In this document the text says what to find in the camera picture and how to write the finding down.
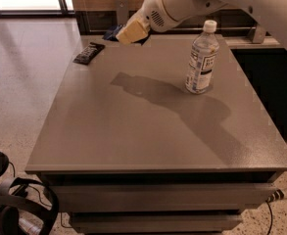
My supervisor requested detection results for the black floor cable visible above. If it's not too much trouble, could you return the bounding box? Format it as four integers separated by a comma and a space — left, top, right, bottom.
265, 199, 274, 235

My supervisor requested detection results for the black headset with strap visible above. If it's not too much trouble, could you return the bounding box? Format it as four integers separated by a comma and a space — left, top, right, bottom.
0, 177, 59, 235

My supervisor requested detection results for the grey drawer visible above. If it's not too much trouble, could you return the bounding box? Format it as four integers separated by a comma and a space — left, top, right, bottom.
70, 215, 242, 234
52, 183, 275, 212

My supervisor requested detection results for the right metal wall bracket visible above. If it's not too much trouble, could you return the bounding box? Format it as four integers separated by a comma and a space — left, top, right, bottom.
248, 23, 266, 44

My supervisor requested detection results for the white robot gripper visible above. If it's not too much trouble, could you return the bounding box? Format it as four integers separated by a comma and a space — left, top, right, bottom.
116, 0, 178, 45

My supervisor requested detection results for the grey lower drawer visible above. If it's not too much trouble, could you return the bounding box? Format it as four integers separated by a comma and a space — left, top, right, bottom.
70, 215, 242, 234

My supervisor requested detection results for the clear plastic water bottle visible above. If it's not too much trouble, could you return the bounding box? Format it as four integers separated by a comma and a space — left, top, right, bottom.
185, 20, 219, 94

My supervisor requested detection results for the grey upper drawer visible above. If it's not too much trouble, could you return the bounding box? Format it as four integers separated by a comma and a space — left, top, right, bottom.
52, 183, 275, 212

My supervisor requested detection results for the metal wall bracket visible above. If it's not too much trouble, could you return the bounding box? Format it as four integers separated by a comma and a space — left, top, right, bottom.
248, 23, 266, 44
115, 0, 129, 24

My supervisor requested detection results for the blue rxbar blueberry bar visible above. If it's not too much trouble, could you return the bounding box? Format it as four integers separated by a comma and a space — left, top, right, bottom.
103, 24, 123, 41

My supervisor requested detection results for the left metal wall bracket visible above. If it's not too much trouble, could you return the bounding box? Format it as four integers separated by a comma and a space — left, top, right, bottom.
115, 0, 129, 24

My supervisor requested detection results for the black rxbar chocolate bar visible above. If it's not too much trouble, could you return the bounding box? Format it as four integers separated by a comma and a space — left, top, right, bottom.
73, 42, 105, 65

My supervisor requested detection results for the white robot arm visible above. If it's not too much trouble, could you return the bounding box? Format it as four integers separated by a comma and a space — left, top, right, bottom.
117, 0, 287, 50

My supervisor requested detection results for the white striped tube on floor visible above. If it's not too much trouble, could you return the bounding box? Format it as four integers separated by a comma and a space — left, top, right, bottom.
267, 188, 287, 203

